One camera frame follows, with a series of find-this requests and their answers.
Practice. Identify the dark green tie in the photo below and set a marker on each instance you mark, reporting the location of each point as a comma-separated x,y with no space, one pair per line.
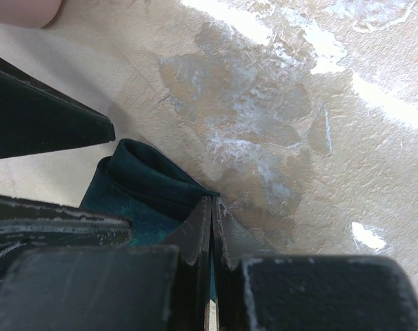
141,184

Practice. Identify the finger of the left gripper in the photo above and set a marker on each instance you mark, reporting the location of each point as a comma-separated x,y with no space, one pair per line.
27,224
35,118

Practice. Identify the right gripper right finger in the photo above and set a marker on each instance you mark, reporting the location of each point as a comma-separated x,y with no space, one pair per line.
231,242

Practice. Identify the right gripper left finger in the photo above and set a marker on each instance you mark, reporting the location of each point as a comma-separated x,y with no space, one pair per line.
190,294

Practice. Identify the pink divided tray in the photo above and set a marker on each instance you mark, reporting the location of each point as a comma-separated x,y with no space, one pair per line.
28,13

